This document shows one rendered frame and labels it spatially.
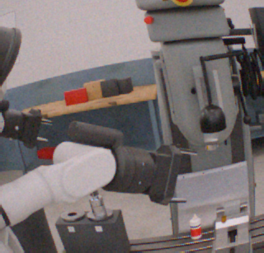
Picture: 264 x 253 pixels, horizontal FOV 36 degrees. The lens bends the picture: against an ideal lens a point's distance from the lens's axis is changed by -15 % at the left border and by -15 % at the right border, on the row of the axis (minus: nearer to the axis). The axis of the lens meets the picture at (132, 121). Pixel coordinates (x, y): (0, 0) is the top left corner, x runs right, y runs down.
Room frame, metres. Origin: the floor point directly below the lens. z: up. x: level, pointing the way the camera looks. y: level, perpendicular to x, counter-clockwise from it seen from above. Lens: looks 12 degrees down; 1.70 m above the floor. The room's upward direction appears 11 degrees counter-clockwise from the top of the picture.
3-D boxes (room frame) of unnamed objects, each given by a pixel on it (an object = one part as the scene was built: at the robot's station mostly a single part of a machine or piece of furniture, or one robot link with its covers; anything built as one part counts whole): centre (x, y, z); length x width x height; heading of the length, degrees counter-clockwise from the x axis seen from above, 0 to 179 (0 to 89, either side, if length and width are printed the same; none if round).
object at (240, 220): (1.25, -0.27, 1.01); 0.12 x 0.06 x 0.04; 78
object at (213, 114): (1.08, -0.20, 1.43); 0.07 x 0.07 x 0.06
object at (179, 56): (1.32, -0.23, 1.47); 0.21 x 0.19 x 0.32; 81
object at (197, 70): (1.20, -0.21, 1.45); 0.04 x 0.04 x 0.21; 81
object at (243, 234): (1.27, -0.28, 0.97); 0.35 x 0.15 x 0.11; 168
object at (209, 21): (1.35, -0.23, 1.68); 0.34 x 0.24 x 0.10; 171
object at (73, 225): (1.36, 0.21, 1.02); 0.22 x 0.12 x 0.20; 79
